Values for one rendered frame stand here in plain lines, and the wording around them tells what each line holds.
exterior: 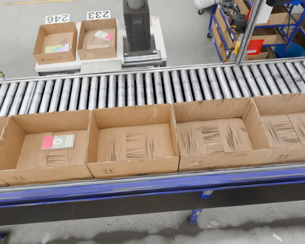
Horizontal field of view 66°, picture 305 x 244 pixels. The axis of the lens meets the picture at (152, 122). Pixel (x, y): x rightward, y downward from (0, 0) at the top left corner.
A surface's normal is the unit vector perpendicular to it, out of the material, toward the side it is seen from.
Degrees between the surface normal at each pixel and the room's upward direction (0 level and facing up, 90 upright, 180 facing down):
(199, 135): 2
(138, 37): 90
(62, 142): 0
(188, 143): 2
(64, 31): 89
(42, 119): 89
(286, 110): 89
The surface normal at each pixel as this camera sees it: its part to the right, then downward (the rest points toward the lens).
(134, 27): 0.10, 0.81
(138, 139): -0.04, -0.57
